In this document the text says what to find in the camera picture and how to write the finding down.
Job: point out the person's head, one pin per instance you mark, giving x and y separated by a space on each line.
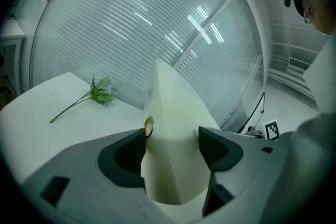
321 10

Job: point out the person's glasses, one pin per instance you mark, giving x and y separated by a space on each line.
305 11

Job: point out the glass partition with blinds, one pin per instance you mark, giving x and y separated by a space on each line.
131 34

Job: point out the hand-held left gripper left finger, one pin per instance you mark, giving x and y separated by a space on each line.
123 160

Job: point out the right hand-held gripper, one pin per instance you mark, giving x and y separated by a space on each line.
271 129

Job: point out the white wall air vent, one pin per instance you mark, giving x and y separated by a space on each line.
298 64

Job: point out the artificial flower sprig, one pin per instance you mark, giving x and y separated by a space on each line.
101 93

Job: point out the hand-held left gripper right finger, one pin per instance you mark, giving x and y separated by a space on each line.
218 152

